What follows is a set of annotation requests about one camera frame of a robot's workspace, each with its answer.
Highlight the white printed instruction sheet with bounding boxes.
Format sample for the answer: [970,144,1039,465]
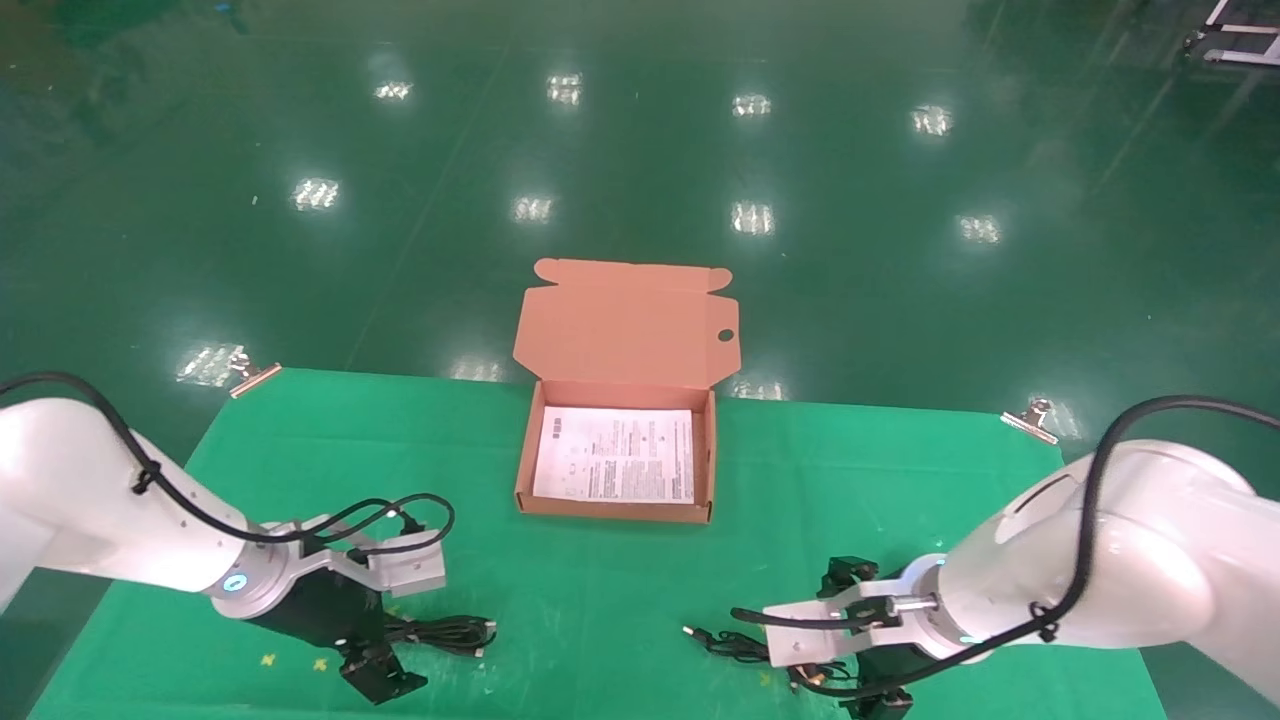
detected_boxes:
[533,407,696,504]

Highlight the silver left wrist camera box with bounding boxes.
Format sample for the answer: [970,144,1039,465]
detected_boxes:
[290,515,447,599]

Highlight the green table mat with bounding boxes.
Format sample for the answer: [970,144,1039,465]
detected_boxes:
[30,368,1166,720]

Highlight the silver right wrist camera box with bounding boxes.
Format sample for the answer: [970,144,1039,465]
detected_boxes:
[763,572,936,669]

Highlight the metal binder clip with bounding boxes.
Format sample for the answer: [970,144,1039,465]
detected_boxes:
[228,350,283,399]
[1000,398,1061,446]

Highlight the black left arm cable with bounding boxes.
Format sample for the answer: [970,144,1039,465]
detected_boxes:
[0,372,457,561]

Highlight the black wired computer mouse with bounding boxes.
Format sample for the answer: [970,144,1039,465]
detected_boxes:
[683,626,861,693]

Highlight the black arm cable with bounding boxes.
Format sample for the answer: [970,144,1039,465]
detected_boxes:
[730,395,1280,697]
[0,372,457,561]

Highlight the grey metal rack frame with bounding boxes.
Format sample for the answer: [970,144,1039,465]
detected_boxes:
[1185,0,1280,67]

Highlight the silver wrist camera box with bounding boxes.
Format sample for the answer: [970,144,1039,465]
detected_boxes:
[763,572,936,669]
[290,515,447,599]

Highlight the open brown cardboard box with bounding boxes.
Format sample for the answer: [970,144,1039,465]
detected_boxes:
[513,258,741,525]

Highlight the black data cable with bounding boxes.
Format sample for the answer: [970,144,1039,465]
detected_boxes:
[385,614,498,658]

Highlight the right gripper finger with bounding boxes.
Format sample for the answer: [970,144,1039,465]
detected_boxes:
[820,558,879,599]
[843,688,913,720]

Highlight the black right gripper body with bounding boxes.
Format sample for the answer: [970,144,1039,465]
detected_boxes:
[860,645,951,693]

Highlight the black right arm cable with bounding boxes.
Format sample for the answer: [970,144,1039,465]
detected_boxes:
[730,395,1280,697]

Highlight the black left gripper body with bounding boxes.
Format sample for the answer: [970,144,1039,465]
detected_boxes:
[250,570,389,651]

